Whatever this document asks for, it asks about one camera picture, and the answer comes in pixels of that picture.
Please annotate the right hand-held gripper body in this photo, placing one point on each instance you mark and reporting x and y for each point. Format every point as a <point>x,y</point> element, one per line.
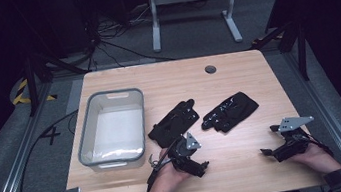
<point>292,149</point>

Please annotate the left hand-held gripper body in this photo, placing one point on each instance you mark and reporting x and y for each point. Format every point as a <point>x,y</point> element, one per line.
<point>183,156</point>

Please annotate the white plastic bin grey rim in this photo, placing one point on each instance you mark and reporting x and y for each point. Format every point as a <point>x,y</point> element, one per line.
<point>116,130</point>

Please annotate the person's right hand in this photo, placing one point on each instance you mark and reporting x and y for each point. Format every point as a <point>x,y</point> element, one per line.
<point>318,159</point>

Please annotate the person's left hand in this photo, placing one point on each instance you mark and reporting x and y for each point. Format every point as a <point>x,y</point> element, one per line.
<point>165,181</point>

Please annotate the black metal stand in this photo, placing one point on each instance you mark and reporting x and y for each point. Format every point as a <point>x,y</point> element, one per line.
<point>32,88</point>
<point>302,54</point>

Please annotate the yellow black hazard tape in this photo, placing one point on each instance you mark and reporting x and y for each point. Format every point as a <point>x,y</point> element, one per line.
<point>20,93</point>

